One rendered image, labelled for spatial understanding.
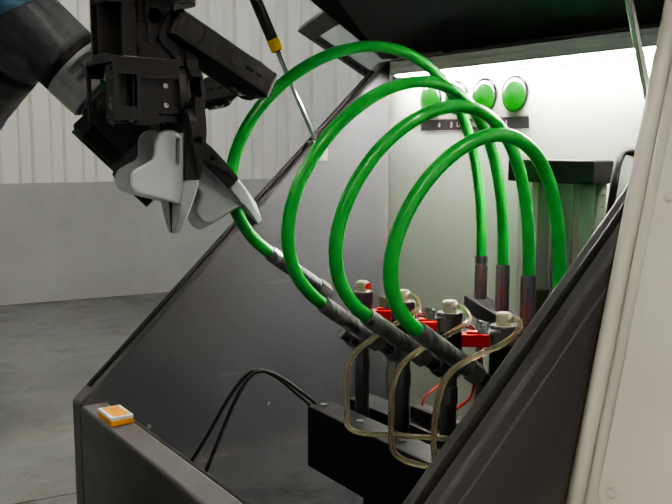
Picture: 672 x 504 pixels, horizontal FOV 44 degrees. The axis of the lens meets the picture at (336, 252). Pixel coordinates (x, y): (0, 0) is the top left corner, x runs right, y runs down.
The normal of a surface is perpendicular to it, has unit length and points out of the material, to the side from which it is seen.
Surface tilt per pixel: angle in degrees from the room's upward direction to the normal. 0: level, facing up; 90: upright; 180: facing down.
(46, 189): 90
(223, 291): 90
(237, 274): 90
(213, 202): 76
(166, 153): 93
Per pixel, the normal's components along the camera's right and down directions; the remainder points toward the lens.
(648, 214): -0.80, -0.17
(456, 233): -0.83, 0.07
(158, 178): 0.56, 0.15
